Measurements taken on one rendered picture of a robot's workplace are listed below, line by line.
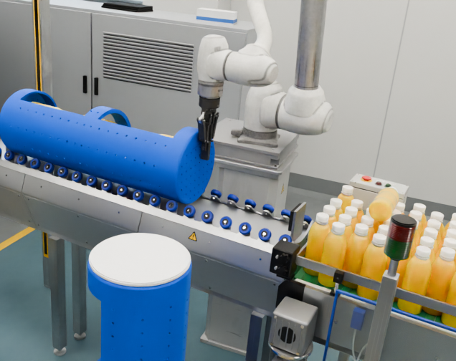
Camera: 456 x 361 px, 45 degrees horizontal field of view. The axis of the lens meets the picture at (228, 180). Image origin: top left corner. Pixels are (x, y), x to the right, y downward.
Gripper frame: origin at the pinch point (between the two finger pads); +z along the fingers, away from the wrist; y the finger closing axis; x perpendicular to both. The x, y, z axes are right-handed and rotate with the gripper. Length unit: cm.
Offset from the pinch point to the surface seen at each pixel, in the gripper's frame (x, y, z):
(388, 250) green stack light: -76, -41, -2
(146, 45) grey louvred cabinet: 116, 126, -11
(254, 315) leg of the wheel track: -31, -11, 53
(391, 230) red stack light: -75, -40, -7
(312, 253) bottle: -51, -18, 18
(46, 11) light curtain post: 107, 31, -36
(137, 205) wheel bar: 20.4, -13.3, 23.3
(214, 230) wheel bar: -13.3, -13.5, 23.7
